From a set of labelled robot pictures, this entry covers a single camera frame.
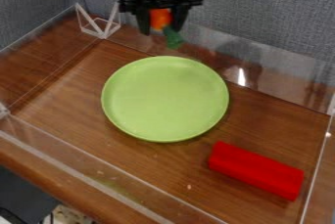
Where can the light green round plate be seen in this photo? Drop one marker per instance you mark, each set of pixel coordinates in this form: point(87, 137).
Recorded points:
point(165, 99)

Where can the red rectangular block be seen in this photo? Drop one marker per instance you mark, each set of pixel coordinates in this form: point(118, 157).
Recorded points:
point(260, 171)

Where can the clear acrylic enclosure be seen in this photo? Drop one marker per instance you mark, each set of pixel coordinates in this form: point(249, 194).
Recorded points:
point(122, 180)

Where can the orange toy carrot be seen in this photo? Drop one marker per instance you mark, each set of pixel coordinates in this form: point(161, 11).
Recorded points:
point(161, 19)

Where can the clear acrylic corner bracket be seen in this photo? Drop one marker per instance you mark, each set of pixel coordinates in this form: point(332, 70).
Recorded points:
point(99, 27)

